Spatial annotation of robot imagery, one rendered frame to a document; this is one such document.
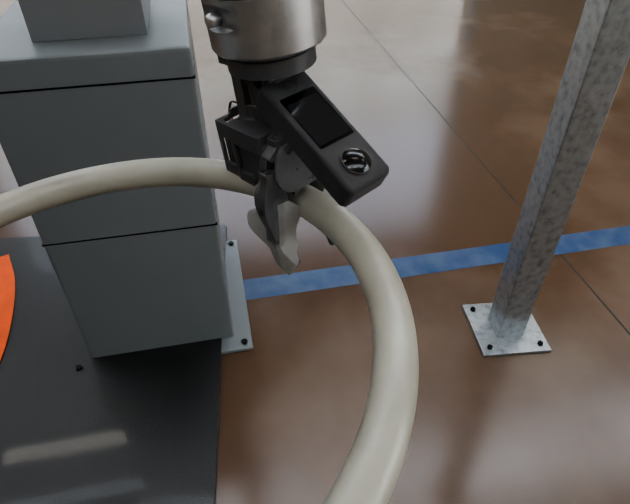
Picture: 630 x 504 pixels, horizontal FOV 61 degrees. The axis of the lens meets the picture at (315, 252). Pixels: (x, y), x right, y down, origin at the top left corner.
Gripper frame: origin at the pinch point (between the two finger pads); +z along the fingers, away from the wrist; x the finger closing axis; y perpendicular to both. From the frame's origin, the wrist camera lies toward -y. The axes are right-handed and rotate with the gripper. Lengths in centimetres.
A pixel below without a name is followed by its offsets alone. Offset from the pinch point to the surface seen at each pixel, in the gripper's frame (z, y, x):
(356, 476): -6.8, -21.4, 16.4
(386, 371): -6.8, -18.2, 10.3
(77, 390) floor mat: 78, 81, 22
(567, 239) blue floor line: 95, 22, -134
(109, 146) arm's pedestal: 16, 73, -8
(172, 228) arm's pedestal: 39, 70, -14
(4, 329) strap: 74, 116, 27
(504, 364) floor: 91, 8, -69
